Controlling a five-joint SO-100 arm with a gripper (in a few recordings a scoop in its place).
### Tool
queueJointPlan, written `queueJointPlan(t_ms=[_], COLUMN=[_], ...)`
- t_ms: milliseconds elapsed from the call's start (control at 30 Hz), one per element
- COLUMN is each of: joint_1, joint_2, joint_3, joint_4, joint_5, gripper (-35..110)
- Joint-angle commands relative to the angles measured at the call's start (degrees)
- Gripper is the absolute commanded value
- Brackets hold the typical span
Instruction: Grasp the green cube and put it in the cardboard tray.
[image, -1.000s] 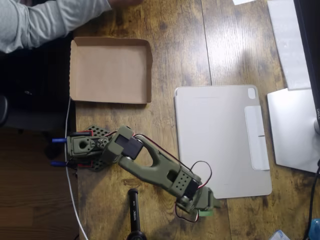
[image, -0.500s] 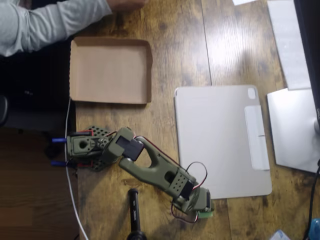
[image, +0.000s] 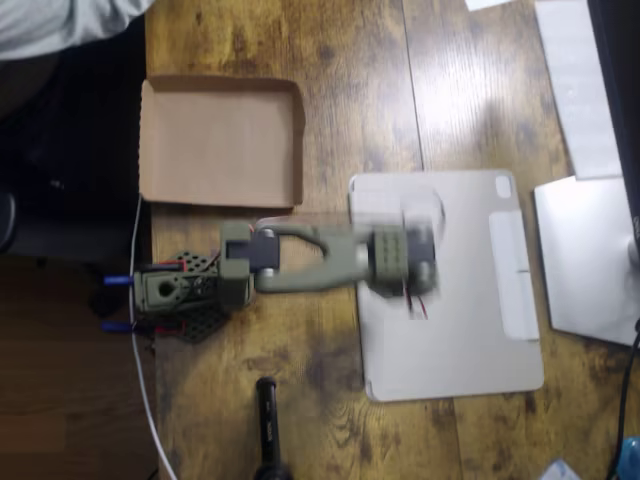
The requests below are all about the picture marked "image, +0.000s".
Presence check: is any brown cardboard tray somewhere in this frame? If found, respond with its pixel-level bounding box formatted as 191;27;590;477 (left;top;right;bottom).
138;74;307;209

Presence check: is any tablet in beige case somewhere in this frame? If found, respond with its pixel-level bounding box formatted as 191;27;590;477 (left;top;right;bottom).
348;168;545;403

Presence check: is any silver monitor stand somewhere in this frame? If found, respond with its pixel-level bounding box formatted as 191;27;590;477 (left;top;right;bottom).
533;175;640;349

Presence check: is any white and blue packet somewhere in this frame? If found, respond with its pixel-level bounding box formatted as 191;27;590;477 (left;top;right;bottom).
539;458;584;480

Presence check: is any white foam sheet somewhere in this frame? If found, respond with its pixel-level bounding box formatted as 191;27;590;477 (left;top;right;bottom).
534;0;625;182

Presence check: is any blue round object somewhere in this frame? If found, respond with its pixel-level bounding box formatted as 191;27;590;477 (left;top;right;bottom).
619;436;640;480

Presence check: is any black computer monitor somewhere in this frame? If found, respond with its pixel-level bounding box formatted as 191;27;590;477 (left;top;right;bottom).
587;0;640;261

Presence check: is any black chair armrest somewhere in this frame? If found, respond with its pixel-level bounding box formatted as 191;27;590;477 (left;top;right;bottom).
0;189;17;251

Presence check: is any person in grey shirt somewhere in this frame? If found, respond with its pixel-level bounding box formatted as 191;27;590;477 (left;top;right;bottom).
0;0;154;62

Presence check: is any black cylindrical tool handle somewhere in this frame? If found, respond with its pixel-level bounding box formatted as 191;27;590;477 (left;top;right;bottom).
252;377;296;480

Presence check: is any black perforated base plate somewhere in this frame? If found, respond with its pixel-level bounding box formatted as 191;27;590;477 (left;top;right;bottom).
149;247;232;346

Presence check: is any white cable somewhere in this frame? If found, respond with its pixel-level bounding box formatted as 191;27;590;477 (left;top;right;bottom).
128;194;177;480

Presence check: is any blue handled clamp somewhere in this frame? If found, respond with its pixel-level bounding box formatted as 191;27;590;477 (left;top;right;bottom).
103;262;187;289
101;319;186;337

